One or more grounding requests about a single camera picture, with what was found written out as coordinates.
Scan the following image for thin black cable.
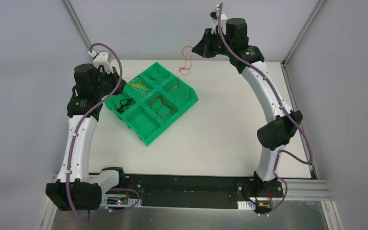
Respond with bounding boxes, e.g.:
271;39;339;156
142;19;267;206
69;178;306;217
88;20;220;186
144;72;169;85

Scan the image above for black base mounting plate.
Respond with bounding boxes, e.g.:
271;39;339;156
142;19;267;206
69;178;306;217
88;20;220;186
104;174;284;203

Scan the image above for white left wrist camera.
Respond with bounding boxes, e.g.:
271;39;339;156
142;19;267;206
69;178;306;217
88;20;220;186
88;50;113;74

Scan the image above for dark red cable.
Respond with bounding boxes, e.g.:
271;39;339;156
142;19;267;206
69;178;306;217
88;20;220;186
149;96;174;117

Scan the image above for orange cable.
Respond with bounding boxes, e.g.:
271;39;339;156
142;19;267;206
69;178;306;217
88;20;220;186
168;83;188;100

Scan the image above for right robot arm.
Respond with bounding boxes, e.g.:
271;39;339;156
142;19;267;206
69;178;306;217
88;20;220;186
192;18;303;196

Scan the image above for thick black cable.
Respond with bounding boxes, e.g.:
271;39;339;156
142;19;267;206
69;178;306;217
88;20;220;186
112;98;134;115

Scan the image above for coloured cable bundle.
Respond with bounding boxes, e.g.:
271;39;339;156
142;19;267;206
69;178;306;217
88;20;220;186
177;46;194;80

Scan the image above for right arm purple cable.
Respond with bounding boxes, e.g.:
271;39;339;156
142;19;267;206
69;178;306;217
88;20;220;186
217;2;314;219

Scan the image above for white cables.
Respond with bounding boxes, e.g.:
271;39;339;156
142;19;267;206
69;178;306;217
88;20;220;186
136;88;154;98

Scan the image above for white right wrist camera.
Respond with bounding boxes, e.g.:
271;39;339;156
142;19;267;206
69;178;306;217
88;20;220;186
209;5;228;34

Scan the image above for yellow cables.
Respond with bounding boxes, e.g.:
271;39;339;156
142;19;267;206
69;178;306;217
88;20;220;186
124;77;148;91

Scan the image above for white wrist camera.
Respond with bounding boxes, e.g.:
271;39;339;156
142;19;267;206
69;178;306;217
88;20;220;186
88;50;113;74
209;5;228;34

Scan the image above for white slotted cable duct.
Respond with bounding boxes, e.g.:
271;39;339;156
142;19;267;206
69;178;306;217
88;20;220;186
100;196;256;210

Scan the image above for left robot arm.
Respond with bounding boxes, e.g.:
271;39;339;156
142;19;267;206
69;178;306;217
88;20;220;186
46;63;127;211

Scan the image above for green compartment tray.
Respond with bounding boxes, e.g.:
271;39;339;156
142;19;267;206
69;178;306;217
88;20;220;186
104;62;199;145

